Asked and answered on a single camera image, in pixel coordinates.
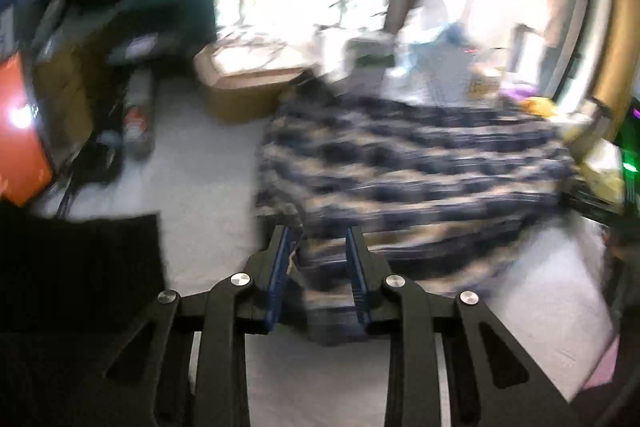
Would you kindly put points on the yellow tissue pack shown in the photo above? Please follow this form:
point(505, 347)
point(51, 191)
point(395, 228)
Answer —
point(602, 172)

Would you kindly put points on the green white milk carton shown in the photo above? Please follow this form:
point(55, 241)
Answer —
point(367, 62)

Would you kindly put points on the clear plastic bag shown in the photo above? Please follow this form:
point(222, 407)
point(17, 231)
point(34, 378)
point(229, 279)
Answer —
point(430, 12)

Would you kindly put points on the white perforated basket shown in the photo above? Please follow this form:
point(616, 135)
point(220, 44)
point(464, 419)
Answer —
point(445, 77)

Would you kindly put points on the brown cardboard box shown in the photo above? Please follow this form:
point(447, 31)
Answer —
point(65, 102)

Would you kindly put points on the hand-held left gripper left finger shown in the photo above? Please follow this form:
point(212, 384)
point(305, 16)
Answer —
point(280, 277)

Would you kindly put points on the tablet with orange screen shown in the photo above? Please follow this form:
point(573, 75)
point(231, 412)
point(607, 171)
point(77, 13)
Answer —
point(20, 147)

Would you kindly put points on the spray can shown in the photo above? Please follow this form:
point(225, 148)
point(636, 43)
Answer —
point(138, 117)

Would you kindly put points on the yellow curtain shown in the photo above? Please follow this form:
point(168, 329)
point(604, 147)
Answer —
point(617, 57)

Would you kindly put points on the woven basket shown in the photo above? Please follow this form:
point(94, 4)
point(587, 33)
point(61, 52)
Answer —
point(245, 87)

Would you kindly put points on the plaid pants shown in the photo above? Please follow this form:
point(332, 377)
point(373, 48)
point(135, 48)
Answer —
point(400, 167)

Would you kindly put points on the purple cloth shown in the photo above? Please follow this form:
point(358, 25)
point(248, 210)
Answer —
point(517, 93)

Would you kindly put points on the steel thermos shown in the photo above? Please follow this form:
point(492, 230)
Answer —
point(592, 129)

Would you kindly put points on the black cloth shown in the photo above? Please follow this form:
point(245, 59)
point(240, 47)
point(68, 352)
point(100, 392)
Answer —
point(80, 272)

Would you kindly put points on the yellow bag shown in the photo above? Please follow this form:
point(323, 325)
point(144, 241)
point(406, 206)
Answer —
point(540, 106)

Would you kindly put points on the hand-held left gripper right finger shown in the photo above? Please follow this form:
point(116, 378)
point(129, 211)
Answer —
point(357, 277)

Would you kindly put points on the cream mug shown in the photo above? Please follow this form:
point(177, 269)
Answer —
point(485, 84)

